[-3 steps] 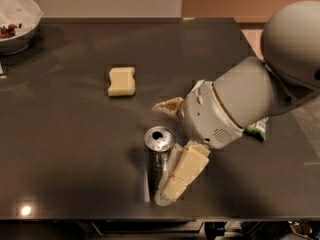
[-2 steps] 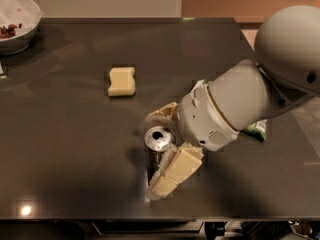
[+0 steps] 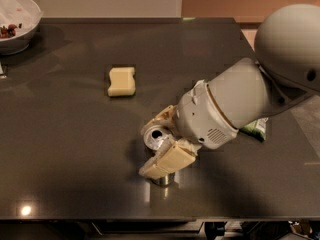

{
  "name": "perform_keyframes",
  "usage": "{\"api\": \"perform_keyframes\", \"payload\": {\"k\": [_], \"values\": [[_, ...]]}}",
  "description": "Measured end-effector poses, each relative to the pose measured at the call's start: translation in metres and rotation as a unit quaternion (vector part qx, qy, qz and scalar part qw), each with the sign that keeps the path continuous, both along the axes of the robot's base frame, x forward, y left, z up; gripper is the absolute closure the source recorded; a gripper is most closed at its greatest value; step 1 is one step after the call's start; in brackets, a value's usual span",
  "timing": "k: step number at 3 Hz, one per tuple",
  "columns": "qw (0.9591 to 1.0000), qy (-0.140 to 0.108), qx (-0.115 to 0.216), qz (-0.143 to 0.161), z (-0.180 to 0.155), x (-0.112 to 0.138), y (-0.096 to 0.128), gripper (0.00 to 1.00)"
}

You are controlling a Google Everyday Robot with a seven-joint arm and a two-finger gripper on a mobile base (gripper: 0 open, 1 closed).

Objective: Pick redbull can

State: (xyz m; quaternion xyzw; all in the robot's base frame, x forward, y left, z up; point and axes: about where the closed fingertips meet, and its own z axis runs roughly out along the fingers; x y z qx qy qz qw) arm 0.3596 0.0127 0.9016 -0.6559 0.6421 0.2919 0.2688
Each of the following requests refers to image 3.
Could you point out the silver redbull can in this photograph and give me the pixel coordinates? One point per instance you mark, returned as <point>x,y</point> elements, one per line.
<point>153,139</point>

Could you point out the green snack bag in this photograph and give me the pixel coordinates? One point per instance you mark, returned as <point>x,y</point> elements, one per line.
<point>256,129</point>

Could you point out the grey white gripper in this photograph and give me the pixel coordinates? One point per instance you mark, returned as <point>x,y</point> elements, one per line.
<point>204,117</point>

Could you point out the red food in bowl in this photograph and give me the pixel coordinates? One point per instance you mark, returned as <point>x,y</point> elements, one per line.
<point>9,31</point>

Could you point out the yellow sponge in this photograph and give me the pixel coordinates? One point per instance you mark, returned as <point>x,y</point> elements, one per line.
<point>122,81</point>

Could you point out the white bowl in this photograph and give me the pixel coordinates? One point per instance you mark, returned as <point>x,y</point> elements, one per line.
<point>26,15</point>

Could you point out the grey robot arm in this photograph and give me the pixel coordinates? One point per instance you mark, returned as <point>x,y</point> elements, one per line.
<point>285,72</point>

